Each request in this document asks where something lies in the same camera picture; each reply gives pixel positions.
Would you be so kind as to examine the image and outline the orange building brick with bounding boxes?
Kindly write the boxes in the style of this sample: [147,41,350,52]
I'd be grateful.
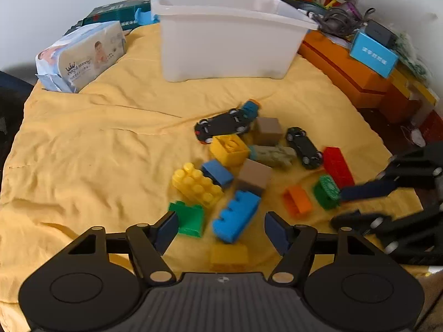
[282,184,312,217]

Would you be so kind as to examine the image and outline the large blue building brick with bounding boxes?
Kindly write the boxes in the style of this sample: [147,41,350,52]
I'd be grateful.
[212,190,261,243]

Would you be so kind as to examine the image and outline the red building brick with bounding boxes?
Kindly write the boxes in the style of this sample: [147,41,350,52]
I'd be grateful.
[323,146,355,190]

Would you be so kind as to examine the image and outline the green building brick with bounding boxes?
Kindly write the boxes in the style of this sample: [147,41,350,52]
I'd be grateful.
[168,201,205,238]

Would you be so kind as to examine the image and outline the wooden cube block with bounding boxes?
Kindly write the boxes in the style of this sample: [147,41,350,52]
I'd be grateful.
[252,117,284,146]
[236,159,272,196]

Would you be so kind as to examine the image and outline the olive green toy train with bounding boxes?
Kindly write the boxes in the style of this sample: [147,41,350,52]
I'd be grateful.
[249,145,297,169]

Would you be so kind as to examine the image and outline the yellow studded building brick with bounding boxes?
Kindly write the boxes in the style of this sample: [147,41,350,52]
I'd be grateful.
[171,163,224,210]

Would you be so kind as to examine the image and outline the yellow table cloth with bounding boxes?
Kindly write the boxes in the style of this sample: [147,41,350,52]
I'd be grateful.
[0,22,425,332]

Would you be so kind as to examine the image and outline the small black toy car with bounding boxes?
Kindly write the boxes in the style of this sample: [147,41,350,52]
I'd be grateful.
[285,127,323,169]

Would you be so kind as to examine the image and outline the small dark green brick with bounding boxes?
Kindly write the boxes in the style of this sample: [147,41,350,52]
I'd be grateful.
[313,175,340,210]

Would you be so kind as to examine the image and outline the small blue building brick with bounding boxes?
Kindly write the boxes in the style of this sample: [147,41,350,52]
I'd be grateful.
[201,160,233,189]

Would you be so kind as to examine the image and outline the white plastic storage bin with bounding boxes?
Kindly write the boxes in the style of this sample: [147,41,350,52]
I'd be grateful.
[151,0,318,82]

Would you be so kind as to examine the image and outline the orange cardboard box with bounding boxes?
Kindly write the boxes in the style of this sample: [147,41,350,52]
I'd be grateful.
[299,31,390,109]

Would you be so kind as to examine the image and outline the black power adapter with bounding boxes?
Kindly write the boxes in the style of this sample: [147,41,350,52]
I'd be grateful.
[364,20,397,50]

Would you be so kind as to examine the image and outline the dark green cardboard box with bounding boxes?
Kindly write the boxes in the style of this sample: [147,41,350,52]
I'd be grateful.
[65,0,151,35]

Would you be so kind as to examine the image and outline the yellow hollow building brick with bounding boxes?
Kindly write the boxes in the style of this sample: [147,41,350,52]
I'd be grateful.
[210,134,250,167]

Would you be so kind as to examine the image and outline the baby wipes pack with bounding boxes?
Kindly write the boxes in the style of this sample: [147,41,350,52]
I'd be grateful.
[35,21,126,93]

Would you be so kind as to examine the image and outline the large black toy car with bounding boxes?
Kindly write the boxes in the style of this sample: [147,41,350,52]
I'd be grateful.
[194,109,251,145]

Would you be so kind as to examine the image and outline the tangled grey cables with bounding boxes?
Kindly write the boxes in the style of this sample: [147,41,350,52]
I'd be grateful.
[312,6,376,36]

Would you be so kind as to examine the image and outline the amber yellow block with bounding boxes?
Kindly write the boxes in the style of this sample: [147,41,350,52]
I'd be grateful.
[210,243,249,273]

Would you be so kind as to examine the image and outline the light blue card box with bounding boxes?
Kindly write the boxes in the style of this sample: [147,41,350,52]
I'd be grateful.
[350,32,399,79]

